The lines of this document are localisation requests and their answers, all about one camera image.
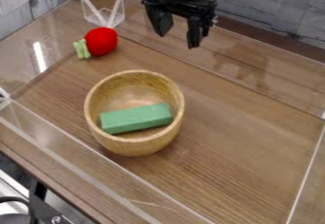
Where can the green rectangular block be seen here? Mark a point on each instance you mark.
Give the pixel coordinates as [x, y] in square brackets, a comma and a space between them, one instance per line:
[136, 118]

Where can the clear acrylic corner bracket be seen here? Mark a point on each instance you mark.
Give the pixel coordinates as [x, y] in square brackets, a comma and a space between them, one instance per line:
[107, 18]

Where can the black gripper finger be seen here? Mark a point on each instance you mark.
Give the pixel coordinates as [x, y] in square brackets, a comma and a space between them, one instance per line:
[198, 29]
[161, 20]

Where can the clear acrylic tray walls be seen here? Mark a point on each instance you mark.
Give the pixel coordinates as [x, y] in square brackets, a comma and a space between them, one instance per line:
[246, 163]

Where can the black table leg frame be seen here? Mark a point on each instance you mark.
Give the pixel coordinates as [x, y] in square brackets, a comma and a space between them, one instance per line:
[50, 209]

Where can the red plush strawberry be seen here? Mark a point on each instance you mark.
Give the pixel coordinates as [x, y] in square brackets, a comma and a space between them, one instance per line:
[98, 43]

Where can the wooden bowl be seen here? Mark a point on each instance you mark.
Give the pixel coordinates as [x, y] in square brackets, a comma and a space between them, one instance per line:
[128, 89]

